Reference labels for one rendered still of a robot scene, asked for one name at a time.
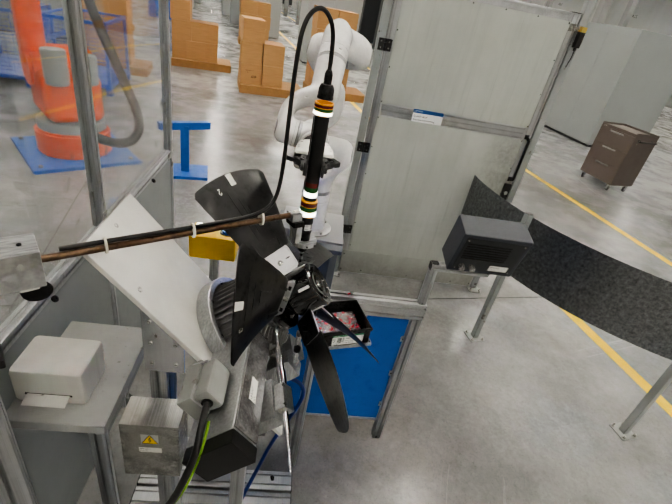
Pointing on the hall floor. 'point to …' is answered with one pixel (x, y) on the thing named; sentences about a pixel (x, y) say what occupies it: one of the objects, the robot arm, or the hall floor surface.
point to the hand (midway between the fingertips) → (313, 168)
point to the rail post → (396, 378)
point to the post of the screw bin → (301, 412)
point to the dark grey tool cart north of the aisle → (618, 154)
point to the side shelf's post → (101, 450)
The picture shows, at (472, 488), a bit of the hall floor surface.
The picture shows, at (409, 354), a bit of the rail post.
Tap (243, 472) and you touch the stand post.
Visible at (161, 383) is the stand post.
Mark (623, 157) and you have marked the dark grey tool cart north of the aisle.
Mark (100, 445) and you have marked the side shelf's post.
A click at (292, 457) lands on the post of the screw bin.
